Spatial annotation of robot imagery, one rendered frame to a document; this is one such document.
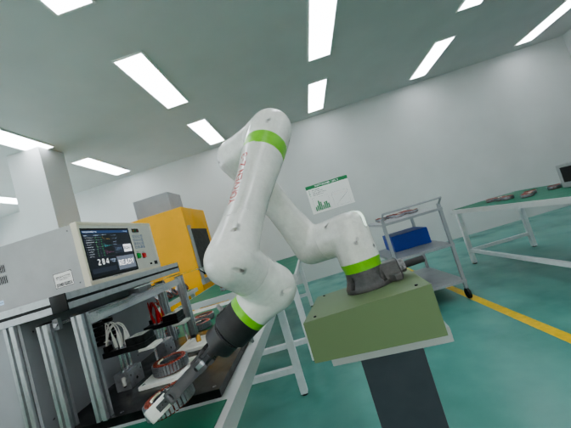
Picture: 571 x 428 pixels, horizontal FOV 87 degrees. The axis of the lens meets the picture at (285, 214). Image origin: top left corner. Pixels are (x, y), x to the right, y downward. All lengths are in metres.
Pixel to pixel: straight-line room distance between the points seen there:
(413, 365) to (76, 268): 1.04
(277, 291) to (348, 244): 0.37
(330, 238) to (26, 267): 0.95
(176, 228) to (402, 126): 4.85
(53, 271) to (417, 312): 1.06
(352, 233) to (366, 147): 5.71
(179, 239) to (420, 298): 4.28
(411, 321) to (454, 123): 6.59
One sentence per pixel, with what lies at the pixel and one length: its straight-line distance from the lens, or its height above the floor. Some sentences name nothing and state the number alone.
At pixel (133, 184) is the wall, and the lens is 7.39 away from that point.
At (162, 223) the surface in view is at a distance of 4.95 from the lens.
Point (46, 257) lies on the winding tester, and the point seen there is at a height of 1.24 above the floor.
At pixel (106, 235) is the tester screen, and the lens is 1.23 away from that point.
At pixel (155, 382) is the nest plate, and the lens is 1.10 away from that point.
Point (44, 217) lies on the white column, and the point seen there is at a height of 2.28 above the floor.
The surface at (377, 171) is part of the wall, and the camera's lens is 6.55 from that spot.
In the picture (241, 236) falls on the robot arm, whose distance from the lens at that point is 0.59.
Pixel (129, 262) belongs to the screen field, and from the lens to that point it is 1.29.
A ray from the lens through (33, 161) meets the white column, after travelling 5.58.
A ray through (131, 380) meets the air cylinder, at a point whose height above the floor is 0.80.
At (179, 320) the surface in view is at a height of 0.89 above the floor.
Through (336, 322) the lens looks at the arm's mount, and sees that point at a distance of 0.83.
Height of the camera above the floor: 1.10
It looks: 4 degrees up
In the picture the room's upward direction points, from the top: 17 degrees counter-clockwise
